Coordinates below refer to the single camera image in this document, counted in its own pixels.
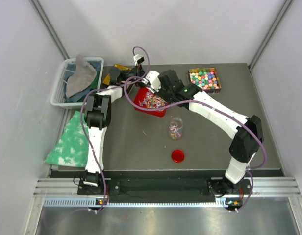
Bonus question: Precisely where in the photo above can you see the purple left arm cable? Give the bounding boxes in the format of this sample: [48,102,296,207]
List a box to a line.
[79,46,151,213]

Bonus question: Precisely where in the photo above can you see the white plastic basket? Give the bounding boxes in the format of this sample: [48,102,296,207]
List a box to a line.
[50,57,104,109]

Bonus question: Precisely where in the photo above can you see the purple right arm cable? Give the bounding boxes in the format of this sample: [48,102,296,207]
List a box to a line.
[124,76,268,213]

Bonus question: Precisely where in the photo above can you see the patterned tin of pastel candies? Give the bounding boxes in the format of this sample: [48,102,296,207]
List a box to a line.
[188,67,222,94]

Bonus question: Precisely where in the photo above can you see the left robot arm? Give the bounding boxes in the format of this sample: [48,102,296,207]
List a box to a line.
[78,65,145,195]

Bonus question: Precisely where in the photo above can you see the green white patterned cloth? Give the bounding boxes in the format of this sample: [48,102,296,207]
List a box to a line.
[45,111,89,168]

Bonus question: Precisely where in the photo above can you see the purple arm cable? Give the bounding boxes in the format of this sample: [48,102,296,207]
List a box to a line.
[79,46,151,213]
[124,76,268,213]

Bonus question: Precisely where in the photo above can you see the blue green cloths in basket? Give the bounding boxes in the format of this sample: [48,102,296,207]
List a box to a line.
[63,61,102,103]

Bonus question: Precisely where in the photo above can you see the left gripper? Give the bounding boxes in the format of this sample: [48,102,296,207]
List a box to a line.
[120,64,148,88]

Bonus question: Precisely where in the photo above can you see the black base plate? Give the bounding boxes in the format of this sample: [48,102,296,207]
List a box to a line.
[78,178,251,200]

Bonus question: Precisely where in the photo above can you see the aluminium rail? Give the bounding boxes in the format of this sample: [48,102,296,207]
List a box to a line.
[33,177,301,197]

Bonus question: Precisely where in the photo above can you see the gold tin of gummy candies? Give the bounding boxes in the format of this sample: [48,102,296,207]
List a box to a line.
[102,64,131,86]

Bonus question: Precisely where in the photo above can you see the red jar lid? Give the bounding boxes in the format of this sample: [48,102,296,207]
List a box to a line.
[171,149,185,163]

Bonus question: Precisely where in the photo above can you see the clear plastic jar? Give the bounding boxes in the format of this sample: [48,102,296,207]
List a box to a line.
[169,117,183,140]

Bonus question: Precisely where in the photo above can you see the red tin of lollipop candies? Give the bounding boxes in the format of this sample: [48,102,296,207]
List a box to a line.
[134,87,168,118]

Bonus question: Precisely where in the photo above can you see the grey slotted cable duct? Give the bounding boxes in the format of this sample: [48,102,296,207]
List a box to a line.
[43,197,242,208]

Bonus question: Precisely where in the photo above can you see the grey cloth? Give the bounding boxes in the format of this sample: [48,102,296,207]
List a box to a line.
[66,54,97,98]

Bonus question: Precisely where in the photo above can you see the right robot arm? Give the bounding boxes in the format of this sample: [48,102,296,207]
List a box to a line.
[146,70,263,194]

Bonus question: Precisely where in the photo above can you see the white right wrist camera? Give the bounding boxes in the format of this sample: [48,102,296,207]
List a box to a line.
[142,70,161,93]

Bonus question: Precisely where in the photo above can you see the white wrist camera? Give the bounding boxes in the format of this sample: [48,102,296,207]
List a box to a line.
[142,70,161,93]
[133,54,145,66]

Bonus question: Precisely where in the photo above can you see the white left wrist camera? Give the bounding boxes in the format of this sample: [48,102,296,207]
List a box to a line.
[133,54,145,66]

